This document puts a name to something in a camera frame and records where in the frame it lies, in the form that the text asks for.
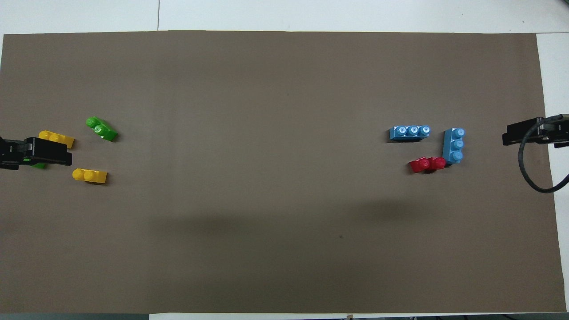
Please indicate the green two-stud toy brick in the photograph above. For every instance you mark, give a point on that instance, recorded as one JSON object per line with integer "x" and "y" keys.
{"x": 102, "y": 130}
{"x": 40, "y": 166}

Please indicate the blue three-stud toy brick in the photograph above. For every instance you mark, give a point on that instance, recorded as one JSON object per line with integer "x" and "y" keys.
{"x": 454, "y": 146}
{"x": 409, "y": 133}

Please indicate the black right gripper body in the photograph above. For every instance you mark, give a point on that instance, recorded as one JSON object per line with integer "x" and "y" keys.
{"x": 559, "y": 133}

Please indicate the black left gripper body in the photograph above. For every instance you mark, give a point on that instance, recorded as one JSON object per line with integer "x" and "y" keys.
{"x": 9, "y": 153}

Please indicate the red two-stud toy brick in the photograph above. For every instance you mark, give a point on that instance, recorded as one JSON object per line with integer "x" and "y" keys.
{"x": 426, "y": 164}

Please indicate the yellow two-stud toy brick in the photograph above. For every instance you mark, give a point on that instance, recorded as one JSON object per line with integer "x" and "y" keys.
{"x": 91, "y": 176}
{"x": 60, "y": 138}

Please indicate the brown paper table mat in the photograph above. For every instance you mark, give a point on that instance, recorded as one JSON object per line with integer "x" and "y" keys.
{"x": 284, "y": 89}

